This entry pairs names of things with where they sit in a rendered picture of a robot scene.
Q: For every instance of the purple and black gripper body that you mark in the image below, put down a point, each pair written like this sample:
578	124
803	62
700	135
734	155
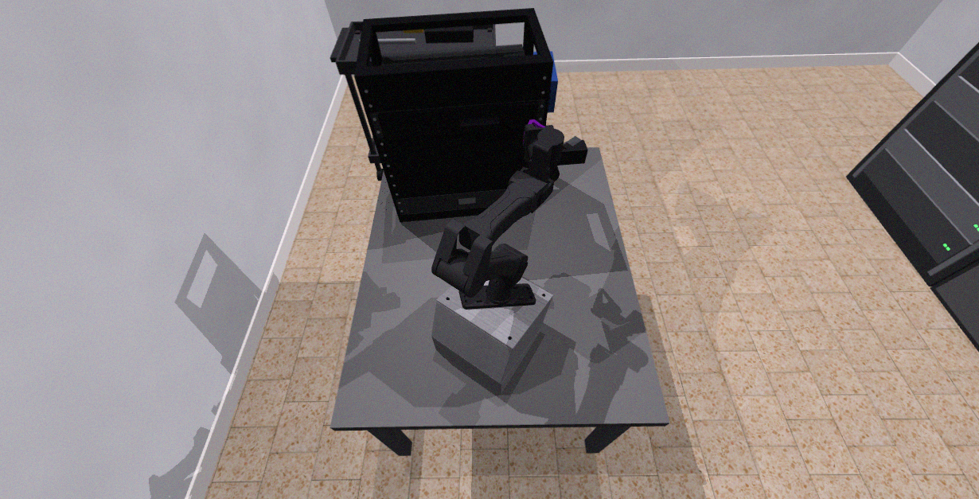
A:
530	137

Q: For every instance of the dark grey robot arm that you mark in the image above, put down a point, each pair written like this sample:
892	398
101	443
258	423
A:
504	266

